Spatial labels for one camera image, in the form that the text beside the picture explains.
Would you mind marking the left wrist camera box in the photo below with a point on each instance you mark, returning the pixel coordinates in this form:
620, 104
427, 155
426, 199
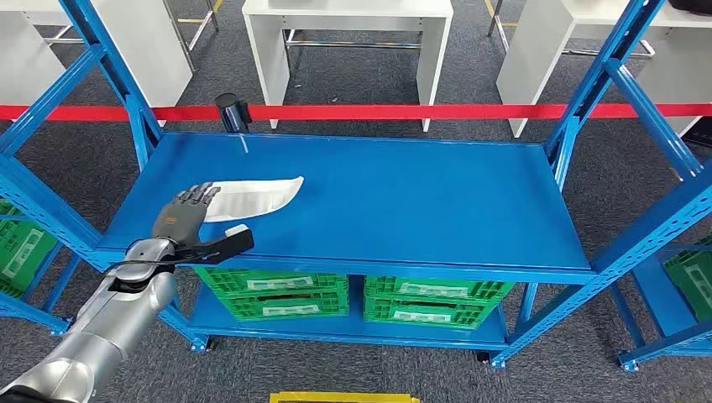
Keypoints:
233, 244

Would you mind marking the blue metal shelf rack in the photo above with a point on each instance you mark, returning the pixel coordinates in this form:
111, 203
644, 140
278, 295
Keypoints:
33, 314
361, 194
662, 311

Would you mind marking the red barrier belt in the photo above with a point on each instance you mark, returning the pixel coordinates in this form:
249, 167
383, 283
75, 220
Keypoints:
389, 112

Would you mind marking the green plastic crate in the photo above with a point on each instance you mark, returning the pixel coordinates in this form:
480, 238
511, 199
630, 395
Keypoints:
289, 307
434, 289
428, 314
692, 278
267, 281
22, 250

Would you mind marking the white curved body panel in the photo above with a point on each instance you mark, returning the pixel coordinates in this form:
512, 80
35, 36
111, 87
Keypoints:
250, 200

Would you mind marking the black barrier post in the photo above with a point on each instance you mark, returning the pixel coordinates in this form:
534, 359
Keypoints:
231, 111

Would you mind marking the white table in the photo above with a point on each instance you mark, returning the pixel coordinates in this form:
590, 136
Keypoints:
528, 61
156, 55
345, 8

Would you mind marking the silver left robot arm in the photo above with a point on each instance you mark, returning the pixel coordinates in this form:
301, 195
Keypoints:
122, 317

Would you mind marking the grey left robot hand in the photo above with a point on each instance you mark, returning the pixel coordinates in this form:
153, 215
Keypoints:
181, 219

